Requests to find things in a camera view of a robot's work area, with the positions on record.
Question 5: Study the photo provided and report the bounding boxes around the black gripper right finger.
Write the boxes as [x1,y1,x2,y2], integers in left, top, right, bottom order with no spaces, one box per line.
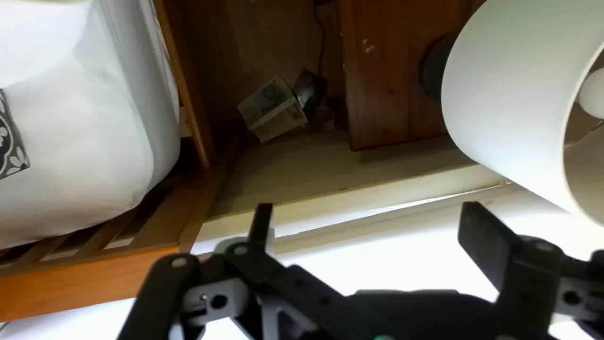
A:
[456,200,604,340]

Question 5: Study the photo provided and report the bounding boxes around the thin black adapter cord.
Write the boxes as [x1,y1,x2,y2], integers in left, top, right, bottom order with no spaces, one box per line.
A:
[290,0,333,120]

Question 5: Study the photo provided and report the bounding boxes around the white shade table lamp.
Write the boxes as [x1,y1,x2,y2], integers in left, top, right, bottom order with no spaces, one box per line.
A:
[418,0,604,228]

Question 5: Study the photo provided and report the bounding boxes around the wooden nightstand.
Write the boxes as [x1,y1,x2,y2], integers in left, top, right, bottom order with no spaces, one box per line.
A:
[335,0,486,151]

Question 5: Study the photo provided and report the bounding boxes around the white pillow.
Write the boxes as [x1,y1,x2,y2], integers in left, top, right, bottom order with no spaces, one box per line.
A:
[0,0,184,251]

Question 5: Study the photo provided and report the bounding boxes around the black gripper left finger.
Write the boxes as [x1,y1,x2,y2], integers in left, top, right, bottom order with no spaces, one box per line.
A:
[114,202,345,340]

